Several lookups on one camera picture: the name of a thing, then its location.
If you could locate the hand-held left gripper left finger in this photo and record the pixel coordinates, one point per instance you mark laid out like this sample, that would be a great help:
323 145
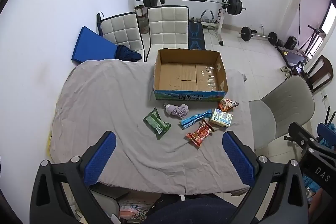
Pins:
101 158

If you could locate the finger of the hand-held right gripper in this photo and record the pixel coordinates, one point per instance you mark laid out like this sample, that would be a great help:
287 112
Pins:
326 132
304 134

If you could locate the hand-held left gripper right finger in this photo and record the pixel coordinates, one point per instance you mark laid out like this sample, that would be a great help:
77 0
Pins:
237 158

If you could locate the yellow blue tissue pack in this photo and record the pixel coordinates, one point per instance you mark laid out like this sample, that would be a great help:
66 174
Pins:
221 118

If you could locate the red snack packet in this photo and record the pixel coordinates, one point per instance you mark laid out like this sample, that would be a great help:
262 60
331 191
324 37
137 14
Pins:
200 133

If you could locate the orange snack packet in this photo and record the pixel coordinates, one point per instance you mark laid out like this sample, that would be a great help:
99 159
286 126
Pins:
227 104

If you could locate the long blue packet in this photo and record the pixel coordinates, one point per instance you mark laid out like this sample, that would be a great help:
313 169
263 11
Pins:
194 119

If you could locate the green snack packet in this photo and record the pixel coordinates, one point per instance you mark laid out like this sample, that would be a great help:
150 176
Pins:
156 123

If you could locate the light purple cloth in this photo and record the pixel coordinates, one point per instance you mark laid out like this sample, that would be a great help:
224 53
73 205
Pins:
177 109

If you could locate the cardboard box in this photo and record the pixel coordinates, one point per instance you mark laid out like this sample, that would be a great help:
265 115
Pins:
183 77

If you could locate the person's right forearm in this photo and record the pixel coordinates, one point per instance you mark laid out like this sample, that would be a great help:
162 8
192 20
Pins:
317 203

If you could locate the beige plastic chair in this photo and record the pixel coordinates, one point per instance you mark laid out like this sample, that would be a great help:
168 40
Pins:
286 98

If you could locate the colourful printed bag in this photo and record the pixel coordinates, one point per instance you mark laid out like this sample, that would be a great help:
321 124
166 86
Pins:
134 211

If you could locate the brown wooden chair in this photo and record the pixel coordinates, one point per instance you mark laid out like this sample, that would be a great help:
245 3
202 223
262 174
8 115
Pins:
321 69

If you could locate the pair of light shoes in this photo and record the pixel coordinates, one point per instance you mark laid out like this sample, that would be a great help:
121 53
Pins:
285 69

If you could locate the person's dark blue trousers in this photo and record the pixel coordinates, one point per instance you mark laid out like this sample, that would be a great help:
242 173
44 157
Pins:
194 211

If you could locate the black treadmill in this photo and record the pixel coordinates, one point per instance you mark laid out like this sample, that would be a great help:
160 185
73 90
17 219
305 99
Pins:
291 54

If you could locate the black speaker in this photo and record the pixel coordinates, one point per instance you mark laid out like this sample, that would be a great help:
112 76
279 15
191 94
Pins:
290 43

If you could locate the black keyboard stand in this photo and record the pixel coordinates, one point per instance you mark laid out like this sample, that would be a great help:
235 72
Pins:
312 37

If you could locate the dark blue garment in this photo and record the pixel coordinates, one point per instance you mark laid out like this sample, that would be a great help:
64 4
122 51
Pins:
128 54

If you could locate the blue foam mat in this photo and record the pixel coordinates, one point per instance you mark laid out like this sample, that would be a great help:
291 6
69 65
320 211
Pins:
92 48

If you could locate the short barbell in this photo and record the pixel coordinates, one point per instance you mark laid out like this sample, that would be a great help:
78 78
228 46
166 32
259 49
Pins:
246 33

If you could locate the black blue bench pad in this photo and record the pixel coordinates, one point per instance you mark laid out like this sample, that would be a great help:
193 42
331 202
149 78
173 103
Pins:
196 36

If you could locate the white quilted chair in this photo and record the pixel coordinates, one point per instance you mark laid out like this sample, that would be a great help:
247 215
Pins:
120 29
168 26

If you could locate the white barbell rack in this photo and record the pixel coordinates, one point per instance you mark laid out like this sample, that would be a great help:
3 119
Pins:
224 8

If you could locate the brown wooden stool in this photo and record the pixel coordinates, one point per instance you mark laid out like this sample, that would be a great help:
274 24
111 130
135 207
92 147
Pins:
139 10

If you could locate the blue folded frame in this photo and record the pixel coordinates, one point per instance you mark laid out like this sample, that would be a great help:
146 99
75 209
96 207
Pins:
99 23

